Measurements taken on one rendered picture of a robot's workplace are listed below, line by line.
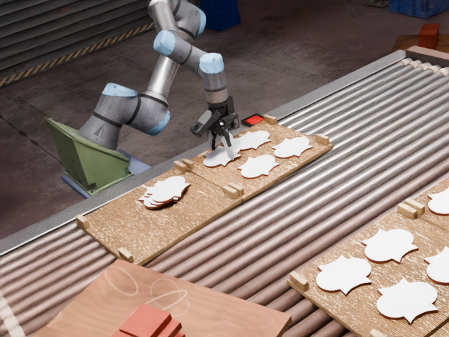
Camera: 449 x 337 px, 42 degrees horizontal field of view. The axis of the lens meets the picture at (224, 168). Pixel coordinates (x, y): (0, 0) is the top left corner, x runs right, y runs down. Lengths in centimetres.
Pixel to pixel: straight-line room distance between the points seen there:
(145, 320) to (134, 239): 71
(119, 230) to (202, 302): 57
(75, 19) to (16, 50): 72
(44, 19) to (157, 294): 537
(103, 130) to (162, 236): 58
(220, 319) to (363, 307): 34
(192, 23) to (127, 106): 42
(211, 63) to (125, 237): 61
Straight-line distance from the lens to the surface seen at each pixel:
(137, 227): 183
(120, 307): 141
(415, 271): 153
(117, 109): 219
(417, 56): 273
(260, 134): 217
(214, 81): 193
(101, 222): 191
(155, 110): 224
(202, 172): 202
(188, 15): 234
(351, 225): 171
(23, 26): 652
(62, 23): 666
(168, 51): 197
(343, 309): 143
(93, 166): 216
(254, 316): 129
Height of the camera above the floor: 195
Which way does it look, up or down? 30 degrees down
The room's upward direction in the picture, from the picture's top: 11 degrees counter-clockwise
